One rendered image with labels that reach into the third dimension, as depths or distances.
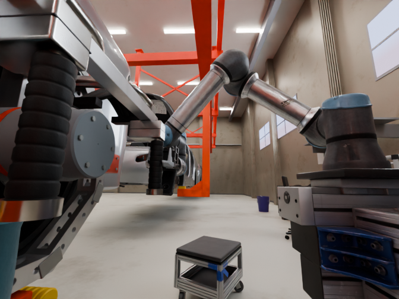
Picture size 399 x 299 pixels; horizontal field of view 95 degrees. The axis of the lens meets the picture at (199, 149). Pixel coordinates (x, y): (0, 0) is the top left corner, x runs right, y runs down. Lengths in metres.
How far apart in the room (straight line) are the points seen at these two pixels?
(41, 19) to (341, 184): 0.61
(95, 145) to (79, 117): 0.06
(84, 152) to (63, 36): 0.19
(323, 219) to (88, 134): 0.54
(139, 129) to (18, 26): 0.34
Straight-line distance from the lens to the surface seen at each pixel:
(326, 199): 0.56
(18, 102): 0.49
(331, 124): 0.67
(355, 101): 0.68
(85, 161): 0.37
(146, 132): 0.52
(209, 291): 1.40
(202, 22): 3.08
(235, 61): 0.73
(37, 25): 0.24
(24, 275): 0.54
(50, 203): 0.20
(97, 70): 0.35
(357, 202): 0.60
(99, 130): 0.40
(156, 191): 0.50
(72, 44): 0.25
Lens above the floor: 0.78
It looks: 11 degrees up
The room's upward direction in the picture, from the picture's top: 1 degrees clockwise
